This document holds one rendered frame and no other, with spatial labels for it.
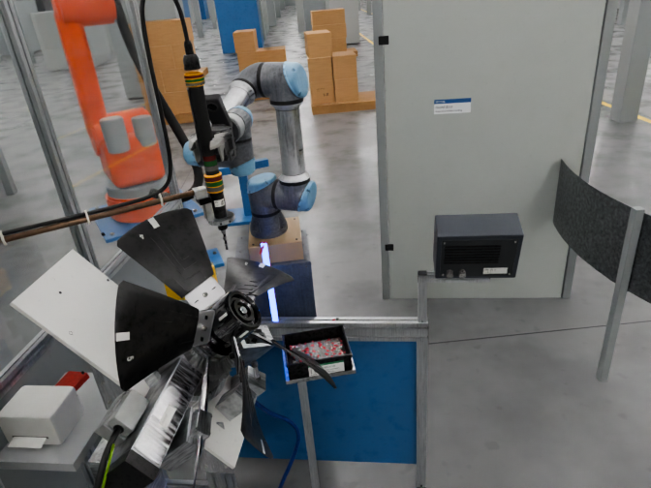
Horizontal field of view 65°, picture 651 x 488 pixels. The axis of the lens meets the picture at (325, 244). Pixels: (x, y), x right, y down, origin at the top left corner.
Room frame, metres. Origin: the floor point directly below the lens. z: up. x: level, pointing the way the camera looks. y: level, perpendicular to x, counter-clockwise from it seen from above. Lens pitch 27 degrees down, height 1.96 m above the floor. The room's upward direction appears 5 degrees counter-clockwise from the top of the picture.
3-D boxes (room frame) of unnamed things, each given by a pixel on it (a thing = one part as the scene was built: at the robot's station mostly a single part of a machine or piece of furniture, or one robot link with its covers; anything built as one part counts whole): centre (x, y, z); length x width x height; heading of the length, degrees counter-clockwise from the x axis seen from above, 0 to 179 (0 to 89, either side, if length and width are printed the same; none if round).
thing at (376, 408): (1.56, 0.11, 0.45); 0.82 x 0.01 x 0.66; 81
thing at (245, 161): (1.49, 0.24, 1.52); 0.11 x 0.08 x 0.11; 69
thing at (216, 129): (1.32, 0.25, 1.61); 0.12 x 0.08 x 0.09; 171
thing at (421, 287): (1.49, -0.32, 0.96); 0.03 x 0.03 x 0.20; 81
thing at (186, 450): (0.88, 0.38, 1.03); 0.15 x 0.10 x 0.14; 81
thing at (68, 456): (1.19, 0.82, 0.85); 0.36 x 0.24 x 0.03; 171
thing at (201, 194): (1.21, 0.27, 1.48); 0.09 x 0.07 x 0.10; 116
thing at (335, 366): (1.38, 0.06, 0.85); 0.22 x 0.17 x 0.07; 97
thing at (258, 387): (1.18, 0.27, 0.91); 0.12 x 0.08 x 0.12; 81
